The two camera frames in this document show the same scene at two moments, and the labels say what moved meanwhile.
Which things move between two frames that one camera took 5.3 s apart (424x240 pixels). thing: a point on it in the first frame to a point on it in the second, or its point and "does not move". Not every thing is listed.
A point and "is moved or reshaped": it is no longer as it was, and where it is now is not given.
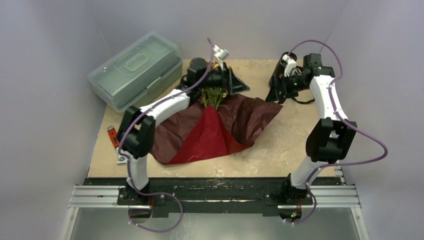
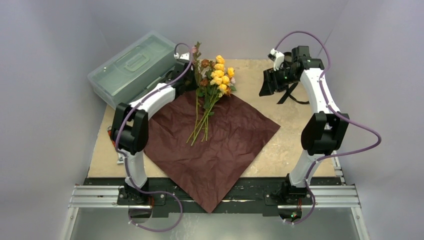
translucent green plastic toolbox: [151, 65] does not move
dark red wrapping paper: [225, 124] is moved or reshaped
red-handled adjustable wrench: [115, 142] does not move
